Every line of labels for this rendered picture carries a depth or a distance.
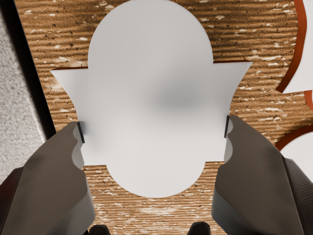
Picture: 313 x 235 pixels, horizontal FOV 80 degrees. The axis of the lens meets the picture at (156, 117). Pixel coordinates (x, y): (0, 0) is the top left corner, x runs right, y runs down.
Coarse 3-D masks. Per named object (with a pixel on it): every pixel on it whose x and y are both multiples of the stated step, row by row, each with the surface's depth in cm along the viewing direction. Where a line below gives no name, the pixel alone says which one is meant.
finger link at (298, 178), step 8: (288, 160) 8; (288, 168) 8; (296, 168) 8; (288, 176) 7; (296, 176) 7; (304, 176) 7; (296, 184) 7; (304, 184) 7; (312, 184) 7; (296, 192) 7; (304, 192) 7; (312, 192) 7; (296, 200) 6; (304, 200) 6; (312, 200) 6; (304, 208) 6; (312, 208) 6; (304, 216) 6; (312, 216) 6; (304, 224) 6; (312, 224) 6; (304, 232) 5; (312, 232) 5
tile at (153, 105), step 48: (144, 0) 10; (96, 48) 11; (144, 48) 11; (192, 48) 11; (96, 96) 12; (144, 96) 12; (192, 96) 12; (96, 144) 14; (144, 144) 14; (192, 144) 14; (144, 192) 15
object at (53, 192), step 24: (48, 144) 10; (72, 144) 10; (24, 168) 8; (48, 168) 8; (72, 168) 8; (24, 192) 7; (48, 192) 7; (72, 192) 7; (24, 216) 6; (48, 216) 6; (72, 216) 7
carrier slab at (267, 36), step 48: (48, 0) 13; (96, 0) 13; (192, 0) 13; (240, 0) 13; (288, 0) 13; (48, 48) 15; (240, 48) 15; (288, 48) 15; (48, 96) 16; (240, 96) 16; (288, 96) 16; (96, 192) 22; (192, 192) 21
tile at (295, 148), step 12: (300, 132) 17; (312, 132) 17; (276, 144) 18; (288, 144) 17; (300, 144) 17; (312, 144) 17; (288, 156) 18; (300, 156) 18; (312, 156) 18; (300, 168) 18; (312, 168) 18; (312, 180) 19
